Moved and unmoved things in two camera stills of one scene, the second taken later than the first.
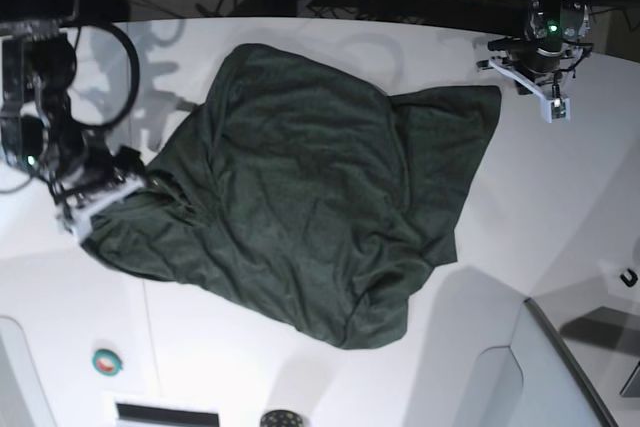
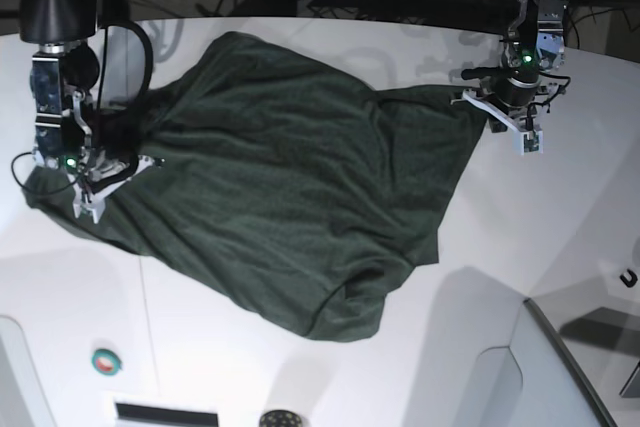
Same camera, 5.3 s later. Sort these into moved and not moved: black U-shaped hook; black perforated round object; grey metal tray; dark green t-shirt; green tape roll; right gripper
Moved: right gripper; dark green t-shirt
Not moved: grey metal tray; black perforated round object; black U-shaped hook; green tape roll
